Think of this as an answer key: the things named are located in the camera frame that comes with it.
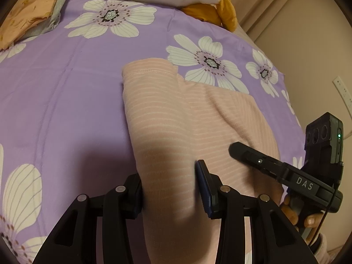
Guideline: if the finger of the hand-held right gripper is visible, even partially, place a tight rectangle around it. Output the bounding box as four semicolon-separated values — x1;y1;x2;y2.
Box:
229;141;286;180

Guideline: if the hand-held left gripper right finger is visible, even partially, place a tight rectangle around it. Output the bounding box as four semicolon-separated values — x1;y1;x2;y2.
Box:
195;159;319;264

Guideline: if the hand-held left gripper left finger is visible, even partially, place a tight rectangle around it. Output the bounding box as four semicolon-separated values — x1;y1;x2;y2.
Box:
32;174;143;264

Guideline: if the pink knit sweater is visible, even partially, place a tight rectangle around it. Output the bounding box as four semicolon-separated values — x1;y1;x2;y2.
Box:
122;58;284;264

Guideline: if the person's right forearm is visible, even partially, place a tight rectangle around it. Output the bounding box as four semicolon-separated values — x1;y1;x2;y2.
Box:
306;232;330;264

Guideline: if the person's right hand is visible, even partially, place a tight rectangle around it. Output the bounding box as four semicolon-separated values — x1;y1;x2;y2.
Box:
283;196;325;227

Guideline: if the grey-pink mattress cover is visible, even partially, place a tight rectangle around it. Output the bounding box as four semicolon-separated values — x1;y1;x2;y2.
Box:
234;23;259;44

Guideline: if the purple floral bed sheet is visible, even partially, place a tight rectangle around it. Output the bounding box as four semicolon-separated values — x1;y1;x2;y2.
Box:
0;0;306;259

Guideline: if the pink curtain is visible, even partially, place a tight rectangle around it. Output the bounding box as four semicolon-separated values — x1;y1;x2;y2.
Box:
223;0;325;33

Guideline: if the grey folded garment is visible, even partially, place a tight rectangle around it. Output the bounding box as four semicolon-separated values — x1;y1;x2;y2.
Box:
25;0;76;37

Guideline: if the orange printed folded garment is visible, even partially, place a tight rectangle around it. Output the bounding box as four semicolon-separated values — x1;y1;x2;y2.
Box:
0;0;64;50

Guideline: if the white wall socket strip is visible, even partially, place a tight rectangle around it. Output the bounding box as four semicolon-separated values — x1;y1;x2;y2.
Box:
333;75;352;106

